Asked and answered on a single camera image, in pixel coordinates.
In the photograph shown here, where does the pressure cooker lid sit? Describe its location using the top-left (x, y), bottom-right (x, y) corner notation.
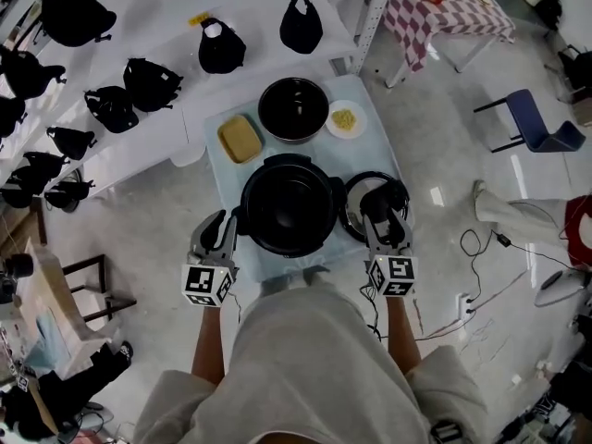
top-left (339, 170), bottom-right (413, 247)

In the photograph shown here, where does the dark blue chair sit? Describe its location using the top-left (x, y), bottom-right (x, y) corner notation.
top-left (474, 89), bottom-right (588, 154)

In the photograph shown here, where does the black electric pressure cooker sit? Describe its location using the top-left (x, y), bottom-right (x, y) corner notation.
top-left (229, 153), bottom-right (348, 260)

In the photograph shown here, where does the grey oval device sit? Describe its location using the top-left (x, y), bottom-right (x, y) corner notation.
top-left (534, 268), bottom-right (589, 309)

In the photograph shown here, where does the wooden table with checked cloth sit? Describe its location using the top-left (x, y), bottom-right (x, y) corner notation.
top-left (0, 238), bottom-right (115, 375)

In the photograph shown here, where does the black strap buckle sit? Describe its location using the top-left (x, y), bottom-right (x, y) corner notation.
top-left (429, 421), bottom-right (464, 444)

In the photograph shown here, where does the table with light blue cloth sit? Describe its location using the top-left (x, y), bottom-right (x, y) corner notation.
top-left (203, 74), bottom-right (409, 287)

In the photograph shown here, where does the dark wooden chair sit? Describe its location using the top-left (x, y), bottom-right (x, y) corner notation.
top-left (62, 253), bottom-right (138, 326)

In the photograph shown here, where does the black adapter cable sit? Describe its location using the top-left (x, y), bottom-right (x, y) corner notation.
top-left (460, 228), bottom-right (501, 302)

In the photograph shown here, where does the person's beige shirt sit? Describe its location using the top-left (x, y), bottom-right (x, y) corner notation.
top-left (133, 270), bottom-right (489, 444)

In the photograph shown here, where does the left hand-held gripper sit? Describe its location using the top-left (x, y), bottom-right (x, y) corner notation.
top-left (180, 209), bottom-right (240, 308)

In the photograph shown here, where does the light blue folded cloth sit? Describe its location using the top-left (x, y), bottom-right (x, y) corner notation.
top-left (34, 312), bottom-right (64, 365)

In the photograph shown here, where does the table with red checked cloth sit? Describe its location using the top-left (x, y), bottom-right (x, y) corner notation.
top-left (378, 0), bottom-right (517, 88)

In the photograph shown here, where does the white plate with yellow food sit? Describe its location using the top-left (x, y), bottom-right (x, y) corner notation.
top-left (325, 99), bottom-right (369, 141)

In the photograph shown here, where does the person's left forearm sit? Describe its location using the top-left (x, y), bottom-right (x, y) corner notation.
top-left (190, 303), bottom-right (233, 386)

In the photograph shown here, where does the black cup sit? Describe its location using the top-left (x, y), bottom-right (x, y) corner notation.
top-left (4, 253), bottom-right (34, 279)

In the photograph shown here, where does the person's right forearm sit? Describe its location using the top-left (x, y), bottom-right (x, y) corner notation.
top-left (384, 293), bottom-right (423, 376)

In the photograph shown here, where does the white power strip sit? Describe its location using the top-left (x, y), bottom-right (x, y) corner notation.
top-left (455, 292), bottom-right (475, 320)

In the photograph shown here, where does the yellow rectangular tray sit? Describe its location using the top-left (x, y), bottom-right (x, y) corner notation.
top-left (216, 114), bottom-right (265, 167)

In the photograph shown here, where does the white shelf rack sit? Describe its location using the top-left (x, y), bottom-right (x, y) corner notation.
top-left (0, 0), bottom-right (400, 199)

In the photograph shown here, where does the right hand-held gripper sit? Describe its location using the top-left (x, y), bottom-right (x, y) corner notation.
top-left (363, 210), bottom-right (420, 298)

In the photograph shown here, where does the black inner cooking pot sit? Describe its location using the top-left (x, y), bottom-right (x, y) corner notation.
top-left (257, 77), bottom-right (331, 145)

